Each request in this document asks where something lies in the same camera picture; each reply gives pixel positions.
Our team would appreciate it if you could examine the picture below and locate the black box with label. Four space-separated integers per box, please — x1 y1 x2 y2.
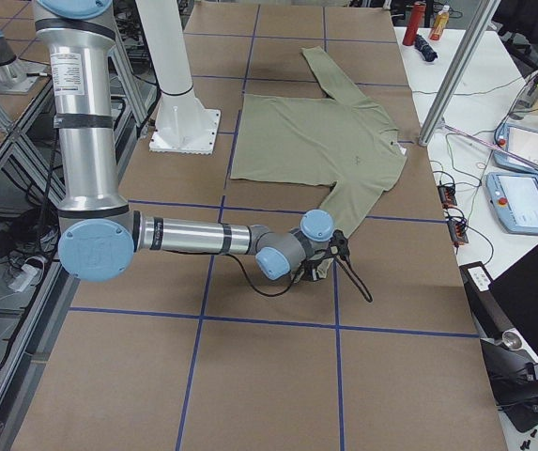
459 262 522 350

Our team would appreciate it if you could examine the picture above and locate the orange circuit board lower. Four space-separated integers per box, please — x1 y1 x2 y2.
446 216 469 248

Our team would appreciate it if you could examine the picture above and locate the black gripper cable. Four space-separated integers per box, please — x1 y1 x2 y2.
230 234 374 303

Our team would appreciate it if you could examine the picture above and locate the orange circuit board upper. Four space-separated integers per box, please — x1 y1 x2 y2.
438 185 457 209

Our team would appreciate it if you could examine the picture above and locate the black camera stand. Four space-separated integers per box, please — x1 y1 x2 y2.
481 339 538 432

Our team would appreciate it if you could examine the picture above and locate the red bottle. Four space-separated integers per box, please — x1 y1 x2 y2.
402 1 426 47

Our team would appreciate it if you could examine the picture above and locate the aluminium frame post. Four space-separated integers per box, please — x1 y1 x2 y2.
418 0 500 147

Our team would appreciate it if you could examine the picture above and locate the teach pendant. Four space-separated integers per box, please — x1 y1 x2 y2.
485 172 538 236
494 123 538 174

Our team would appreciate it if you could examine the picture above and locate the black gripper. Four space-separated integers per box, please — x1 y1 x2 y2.
299 229 349 282

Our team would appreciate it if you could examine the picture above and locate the aluminium frame rack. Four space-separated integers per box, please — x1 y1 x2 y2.
0 46 161 443

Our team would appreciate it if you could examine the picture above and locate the white central pedestal base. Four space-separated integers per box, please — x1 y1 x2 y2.
136 0 221 155

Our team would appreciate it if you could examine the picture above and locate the dark folded umbrella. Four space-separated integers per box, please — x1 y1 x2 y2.
414 34 438 63

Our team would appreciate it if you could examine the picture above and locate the upper teach pendant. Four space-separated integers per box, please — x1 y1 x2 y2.
494 123 538 174

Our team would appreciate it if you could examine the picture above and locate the orange circuit board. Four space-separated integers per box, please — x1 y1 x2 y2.
438 185 457 209
446 216 469 248

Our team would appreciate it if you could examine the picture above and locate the olive green long-sleeve shirt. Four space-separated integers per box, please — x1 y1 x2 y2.
230 47 407 237

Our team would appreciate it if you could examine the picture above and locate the orange drink bottle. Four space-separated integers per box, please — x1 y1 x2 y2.
428 5 450 41

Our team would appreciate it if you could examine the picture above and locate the lower teach pendant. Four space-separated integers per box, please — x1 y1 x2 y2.
485 172 538 236

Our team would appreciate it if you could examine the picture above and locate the white power strip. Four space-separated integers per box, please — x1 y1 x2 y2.
8 263 42 292

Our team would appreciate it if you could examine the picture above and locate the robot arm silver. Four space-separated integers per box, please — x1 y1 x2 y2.
33 1 347 282

